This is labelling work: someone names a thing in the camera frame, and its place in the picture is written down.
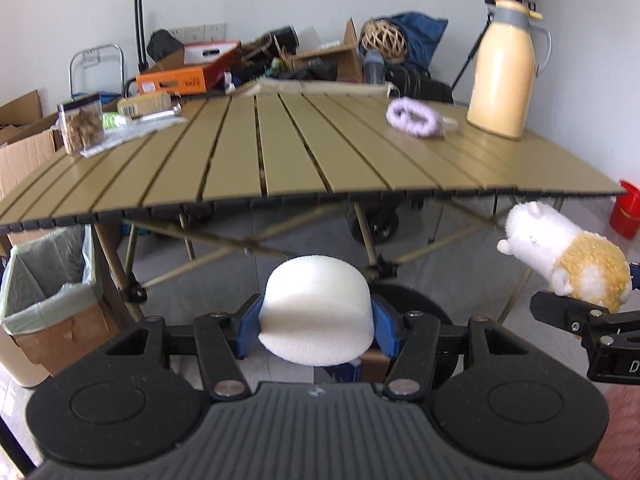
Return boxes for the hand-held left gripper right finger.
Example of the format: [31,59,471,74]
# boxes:
[369,294,532,402]

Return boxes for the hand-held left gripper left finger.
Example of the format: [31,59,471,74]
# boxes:
[102,294,267,402]

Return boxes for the white foam block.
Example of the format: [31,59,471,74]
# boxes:
[257,255,376,367]

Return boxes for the orange and white plush toy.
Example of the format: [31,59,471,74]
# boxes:
[496,201,632,314]

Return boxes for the red bucket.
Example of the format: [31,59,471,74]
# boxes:
[609,179,640,239]

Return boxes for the red patterned rug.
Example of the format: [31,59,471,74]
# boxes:
[599,385,640,480]

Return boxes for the black cart wheel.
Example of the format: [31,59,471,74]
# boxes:
[350,202,401,244]

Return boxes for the cardboard bin with green liner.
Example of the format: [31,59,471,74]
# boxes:
[0,225,121,377]

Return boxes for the tan slatted folding table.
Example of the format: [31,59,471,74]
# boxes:
[0,82,629,332]

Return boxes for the lavender fuzzy scrunchie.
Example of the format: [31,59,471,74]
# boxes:
[386,97,459,140]

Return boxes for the beige round bin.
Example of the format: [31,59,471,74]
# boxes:
[0,330,51,389]

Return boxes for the white paper sheets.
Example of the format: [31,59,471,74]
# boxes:
[80,117,189,159]

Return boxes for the metal cylinder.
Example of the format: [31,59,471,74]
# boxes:
[132,105,184,124]

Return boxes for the cream thermos jug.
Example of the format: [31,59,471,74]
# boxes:
[466,0,554,140]

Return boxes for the black luggage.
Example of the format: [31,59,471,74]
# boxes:
[385,65,455,106]

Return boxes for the green and white tube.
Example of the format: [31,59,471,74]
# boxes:
[100,112,134,131]

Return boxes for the tan packet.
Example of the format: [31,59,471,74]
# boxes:
[117,92,174,117]

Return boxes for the orange cardboard box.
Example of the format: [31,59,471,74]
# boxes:
[135,50,242,97]

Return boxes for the clear snack container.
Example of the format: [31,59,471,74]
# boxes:
[57,92,106,156]

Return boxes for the grey bottle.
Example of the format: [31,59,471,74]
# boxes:
[362,49,386,85]

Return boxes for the black tripod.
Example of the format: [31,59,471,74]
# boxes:
[452,12,501,92]

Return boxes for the open cardboard box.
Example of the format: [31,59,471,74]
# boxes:
[280,17,364,84]

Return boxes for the white flat box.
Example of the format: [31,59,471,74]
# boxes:
[184,41,242,66]

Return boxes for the brown cardboard boxes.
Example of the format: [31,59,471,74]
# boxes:
[0,90,64,202]

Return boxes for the wicker ball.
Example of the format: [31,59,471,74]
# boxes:
[361,20,407,60]

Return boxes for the blue fabric bag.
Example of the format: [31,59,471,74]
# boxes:
[385,11,450,79]

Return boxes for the white wall socket strip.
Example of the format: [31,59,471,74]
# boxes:
[170,22,227,44]

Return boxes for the chrome tube frame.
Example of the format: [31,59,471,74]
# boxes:
[69,44,126,101]

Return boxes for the black trolley handle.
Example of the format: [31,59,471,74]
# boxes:
[126,0,152,76]

